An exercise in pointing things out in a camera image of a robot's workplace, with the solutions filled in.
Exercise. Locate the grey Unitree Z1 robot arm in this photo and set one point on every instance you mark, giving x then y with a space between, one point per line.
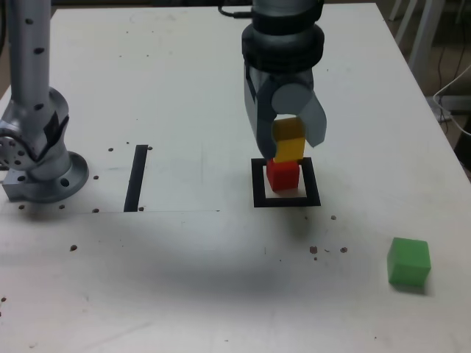
29 55

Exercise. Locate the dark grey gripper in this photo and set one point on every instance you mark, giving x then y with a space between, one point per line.
290 77

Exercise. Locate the black tape square outline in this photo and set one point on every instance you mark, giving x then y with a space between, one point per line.
258 184

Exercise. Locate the black tape strip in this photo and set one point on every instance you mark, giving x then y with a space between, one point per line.
135 180

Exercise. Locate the yellow cube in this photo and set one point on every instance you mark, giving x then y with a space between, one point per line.
290 150

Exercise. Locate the white furniture legs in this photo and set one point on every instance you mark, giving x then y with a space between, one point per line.
423 29

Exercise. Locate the red cube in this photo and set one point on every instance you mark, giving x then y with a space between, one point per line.
281 178

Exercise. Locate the green cube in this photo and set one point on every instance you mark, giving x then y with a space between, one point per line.
408 264

